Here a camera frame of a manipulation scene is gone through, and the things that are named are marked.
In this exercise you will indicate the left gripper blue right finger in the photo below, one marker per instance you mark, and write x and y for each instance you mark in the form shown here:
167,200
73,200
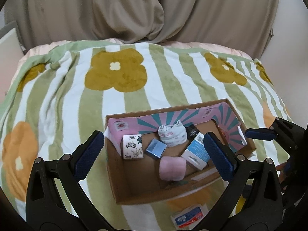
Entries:
252,199

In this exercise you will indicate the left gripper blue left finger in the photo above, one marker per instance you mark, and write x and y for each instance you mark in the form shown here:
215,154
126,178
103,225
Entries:
55,200

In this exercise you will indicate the beige curtain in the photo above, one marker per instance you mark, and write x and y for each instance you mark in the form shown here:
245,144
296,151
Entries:
245,25

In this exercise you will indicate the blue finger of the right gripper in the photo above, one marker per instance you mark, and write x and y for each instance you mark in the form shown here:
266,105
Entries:
260,134

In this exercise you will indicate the white blue Super Deer box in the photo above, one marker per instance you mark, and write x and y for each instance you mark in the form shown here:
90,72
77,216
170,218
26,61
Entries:
195,154

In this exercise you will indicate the white floral tissue pack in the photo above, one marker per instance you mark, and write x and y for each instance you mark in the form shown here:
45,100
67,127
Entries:
132,147

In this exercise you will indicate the white patterned sock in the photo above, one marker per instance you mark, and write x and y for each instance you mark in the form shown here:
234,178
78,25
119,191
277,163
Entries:
172,135

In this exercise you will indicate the person right hand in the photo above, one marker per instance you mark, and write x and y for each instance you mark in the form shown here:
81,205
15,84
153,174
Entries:
281,169

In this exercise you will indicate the white headboard panel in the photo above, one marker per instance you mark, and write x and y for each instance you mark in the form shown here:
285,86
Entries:
11,53

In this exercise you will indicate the red blue floss pick box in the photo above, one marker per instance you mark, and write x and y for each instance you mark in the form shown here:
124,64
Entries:
187,218

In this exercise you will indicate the pink fluffy headband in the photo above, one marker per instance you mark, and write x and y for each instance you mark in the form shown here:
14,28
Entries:
172,168

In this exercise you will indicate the small blue grey box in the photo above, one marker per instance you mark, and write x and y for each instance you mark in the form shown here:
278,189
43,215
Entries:
155,149

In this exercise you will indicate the black round jar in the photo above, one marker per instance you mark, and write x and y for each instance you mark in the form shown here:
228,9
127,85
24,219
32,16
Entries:
192,131

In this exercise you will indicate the pink bed sheet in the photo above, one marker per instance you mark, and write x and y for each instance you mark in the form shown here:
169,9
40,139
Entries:
192,45

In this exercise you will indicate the pink teal cardboard box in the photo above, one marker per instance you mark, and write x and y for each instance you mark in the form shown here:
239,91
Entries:
137,181

